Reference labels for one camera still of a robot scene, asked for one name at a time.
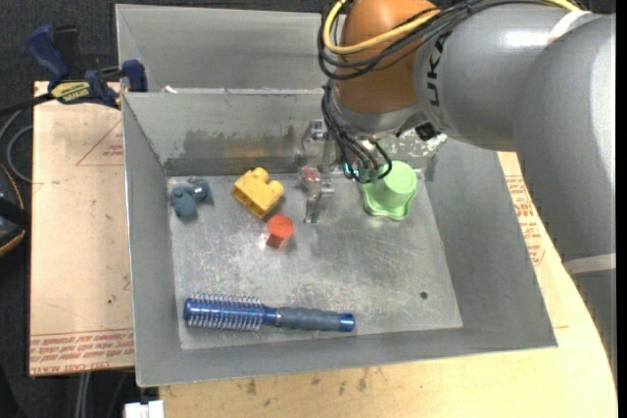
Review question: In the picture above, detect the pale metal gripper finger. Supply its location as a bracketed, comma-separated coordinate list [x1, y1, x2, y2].
[298, 165, 337, 225]
[293, 119, 329, 174]

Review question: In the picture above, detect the orange-red hexagonal block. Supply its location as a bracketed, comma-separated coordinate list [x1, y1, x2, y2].
[264, 213, 296, 250]

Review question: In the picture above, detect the yellow toy brick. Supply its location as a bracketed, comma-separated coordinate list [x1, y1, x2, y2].
[231, 166, 286, 220]

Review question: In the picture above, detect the light green plastic cup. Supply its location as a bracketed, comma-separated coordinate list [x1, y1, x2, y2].
[359, 160, 419, 222]

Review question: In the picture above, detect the grey metal bin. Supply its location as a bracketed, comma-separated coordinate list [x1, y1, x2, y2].
[115, 3, 559, 389]

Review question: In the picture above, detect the blue-grey soft toy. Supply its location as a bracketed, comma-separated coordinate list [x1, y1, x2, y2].
[169, 180, 215, 219]

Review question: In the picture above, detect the blue round hairbrush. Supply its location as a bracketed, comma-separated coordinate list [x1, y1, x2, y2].
[182, 292, 357, 335]

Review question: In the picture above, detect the brown cardboard board, red print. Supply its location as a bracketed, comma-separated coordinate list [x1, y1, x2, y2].
[28, 80, 572, 379]

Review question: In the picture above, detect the black cylinder on white bracket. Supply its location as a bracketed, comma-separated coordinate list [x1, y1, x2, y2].
[413, 121, 449, 151]

